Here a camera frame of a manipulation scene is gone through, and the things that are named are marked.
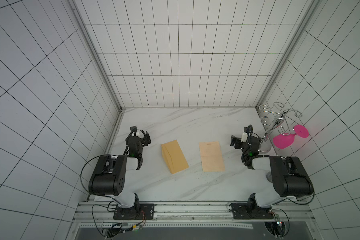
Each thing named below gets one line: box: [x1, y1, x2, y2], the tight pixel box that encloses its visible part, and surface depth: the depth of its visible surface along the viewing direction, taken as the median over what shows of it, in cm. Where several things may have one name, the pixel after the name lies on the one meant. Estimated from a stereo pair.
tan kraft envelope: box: [160, 139, 189, 175], surface depth 94 cm
